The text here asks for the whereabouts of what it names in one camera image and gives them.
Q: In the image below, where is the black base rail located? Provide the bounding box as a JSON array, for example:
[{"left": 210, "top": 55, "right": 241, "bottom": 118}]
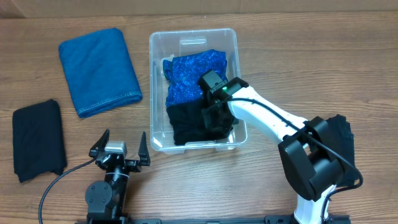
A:
[{"left": 74, "top": 213, "right": 352, "bottom": 224}]

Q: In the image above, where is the clear plastic storage container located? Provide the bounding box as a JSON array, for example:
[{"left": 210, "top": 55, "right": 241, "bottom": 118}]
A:
[{"left": 149, "top": 28, "right": 248, "bottom": 154}]

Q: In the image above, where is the sparkly blue fabric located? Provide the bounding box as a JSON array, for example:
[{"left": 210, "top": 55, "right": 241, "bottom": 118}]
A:
[{"left": 162, "top": 49, "right": 228, "bottom": 107}]

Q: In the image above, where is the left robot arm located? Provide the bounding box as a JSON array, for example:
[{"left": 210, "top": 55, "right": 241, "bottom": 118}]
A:
[{"left": 85, "top": 129, "right": 150, "bottom": 223}]

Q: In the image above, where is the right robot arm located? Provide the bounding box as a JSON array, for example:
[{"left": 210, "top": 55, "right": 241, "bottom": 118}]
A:
[{"left": 198, "top": 71, "right": 351, "bottom": 223}]

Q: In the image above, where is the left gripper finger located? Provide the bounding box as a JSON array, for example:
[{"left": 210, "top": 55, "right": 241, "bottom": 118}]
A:
[
  {"left": 90, "top": 129, "right": 109, "bottom": 151},
  {"left": 138, "top": 132, "right": 150, "bottom": 166}
]

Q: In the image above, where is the blue terry towel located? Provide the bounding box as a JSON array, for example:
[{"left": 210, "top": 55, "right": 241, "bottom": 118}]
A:
[{"left": 58, "top": 28, "right": 143, "bottom": 118}]

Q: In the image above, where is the black cloth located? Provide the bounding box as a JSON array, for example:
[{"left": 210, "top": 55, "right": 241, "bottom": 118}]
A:
[
  {"left": 12, "top": 99, "right": 67, "bottom": 183},
  {"left": 326, "top": 114, "right": 358, "bottom": 187},
  {"left": 167, "top": 99, "right": 237, "bottom": 146}
]

